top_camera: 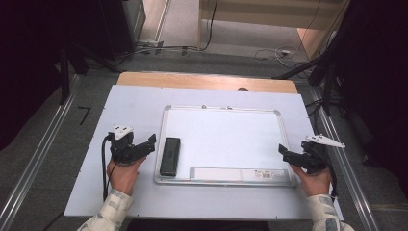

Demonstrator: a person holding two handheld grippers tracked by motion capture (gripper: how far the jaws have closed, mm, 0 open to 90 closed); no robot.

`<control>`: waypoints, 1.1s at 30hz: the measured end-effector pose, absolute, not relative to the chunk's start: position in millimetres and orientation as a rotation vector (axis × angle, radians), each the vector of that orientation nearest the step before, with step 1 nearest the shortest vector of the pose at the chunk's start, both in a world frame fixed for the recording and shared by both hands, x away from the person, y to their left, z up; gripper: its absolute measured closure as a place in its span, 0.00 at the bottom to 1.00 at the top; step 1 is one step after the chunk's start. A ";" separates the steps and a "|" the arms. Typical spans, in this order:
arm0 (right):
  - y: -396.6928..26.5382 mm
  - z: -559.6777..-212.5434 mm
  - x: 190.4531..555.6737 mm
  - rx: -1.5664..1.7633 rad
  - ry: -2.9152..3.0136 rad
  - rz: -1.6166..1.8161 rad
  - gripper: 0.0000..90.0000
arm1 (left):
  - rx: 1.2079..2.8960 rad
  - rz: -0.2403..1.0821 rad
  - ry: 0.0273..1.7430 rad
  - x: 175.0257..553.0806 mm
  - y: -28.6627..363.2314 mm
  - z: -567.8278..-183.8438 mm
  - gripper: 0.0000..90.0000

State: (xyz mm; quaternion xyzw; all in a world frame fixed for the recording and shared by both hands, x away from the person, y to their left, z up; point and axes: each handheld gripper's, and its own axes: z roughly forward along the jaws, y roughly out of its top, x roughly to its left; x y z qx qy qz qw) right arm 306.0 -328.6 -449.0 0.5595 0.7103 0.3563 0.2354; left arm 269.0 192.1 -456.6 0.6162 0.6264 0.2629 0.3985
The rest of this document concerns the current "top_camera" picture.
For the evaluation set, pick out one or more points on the aluminium floor rail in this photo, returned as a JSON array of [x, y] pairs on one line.
[[349, 173], [35, 154]]

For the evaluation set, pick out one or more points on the grey power strip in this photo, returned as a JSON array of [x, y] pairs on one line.
[[150, 43]]

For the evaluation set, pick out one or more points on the wooden table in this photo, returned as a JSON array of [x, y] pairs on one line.
[[205, 82]]

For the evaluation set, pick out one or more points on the large white cover board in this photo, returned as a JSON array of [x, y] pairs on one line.
[[131, 106]]

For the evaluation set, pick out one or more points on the person's right hand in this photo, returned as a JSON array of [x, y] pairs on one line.
[[312, 184]]

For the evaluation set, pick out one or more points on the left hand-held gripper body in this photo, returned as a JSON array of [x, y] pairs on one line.
[[122, 147]]

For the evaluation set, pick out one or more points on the person's left hand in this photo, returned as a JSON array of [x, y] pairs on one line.
[[125, 178]]

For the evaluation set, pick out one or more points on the black cabinet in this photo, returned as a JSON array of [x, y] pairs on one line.
[[118, 25]]

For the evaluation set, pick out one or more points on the white whiteboard with metal frame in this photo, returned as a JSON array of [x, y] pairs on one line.
[[231, 141]]

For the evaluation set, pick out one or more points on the black whiteboard eraser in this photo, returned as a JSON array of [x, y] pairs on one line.
[[170, 157]]

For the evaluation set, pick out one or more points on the white label strip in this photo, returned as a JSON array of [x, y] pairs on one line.
[[237, 174]]

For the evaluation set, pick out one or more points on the dark curtain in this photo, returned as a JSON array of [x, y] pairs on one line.
[[378, 80], [25, 64]]

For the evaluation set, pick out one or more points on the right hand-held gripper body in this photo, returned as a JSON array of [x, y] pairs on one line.
[[316, 154]]

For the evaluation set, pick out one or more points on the black metal stand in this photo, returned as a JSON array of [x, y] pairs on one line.
[[65, 73], [325, 73]]

